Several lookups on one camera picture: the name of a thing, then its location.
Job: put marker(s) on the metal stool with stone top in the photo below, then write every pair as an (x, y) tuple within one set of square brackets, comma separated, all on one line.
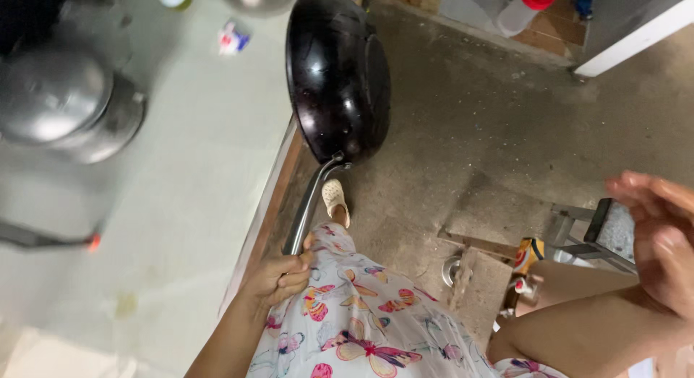
[(607, 231)]

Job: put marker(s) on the wooden planks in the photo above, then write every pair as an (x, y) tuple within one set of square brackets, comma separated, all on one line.
[(480, 258)]

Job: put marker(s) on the white blue red packet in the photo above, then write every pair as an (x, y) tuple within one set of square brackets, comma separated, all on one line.
[(233, 39)]

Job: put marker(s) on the white butterfly print dress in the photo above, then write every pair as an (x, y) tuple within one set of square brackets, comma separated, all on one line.
[(368, 324)]

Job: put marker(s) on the steel pressure cooker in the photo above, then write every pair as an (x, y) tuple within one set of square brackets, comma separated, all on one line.
[(59, 101)]

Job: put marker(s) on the small steel bowl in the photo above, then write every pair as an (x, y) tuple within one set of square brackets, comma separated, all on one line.
[(451, 270)]

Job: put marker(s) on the small white red-capped bottle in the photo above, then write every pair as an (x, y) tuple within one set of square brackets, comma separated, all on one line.
[(528, 290)]

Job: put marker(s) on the person's left hand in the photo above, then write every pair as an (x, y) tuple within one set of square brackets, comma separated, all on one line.
[(274, 280)]

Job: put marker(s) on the person's right fingers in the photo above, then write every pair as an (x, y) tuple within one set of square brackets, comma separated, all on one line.
[(650, 196)]

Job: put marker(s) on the beige clog shoe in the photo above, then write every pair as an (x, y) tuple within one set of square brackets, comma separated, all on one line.
[(334, 196)]

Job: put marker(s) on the person's right hand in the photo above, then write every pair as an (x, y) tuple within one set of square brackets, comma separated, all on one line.
[(664, 258)]

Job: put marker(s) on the yellow orange packet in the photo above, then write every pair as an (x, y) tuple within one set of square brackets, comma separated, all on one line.
[(528, 256)]

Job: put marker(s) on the white grey cabinet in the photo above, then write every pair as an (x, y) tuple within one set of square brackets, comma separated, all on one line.
[(634, 25)]

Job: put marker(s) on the plastic bottle with red cap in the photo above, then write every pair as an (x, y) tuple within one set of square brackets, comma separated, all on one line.
[(520, 9)]

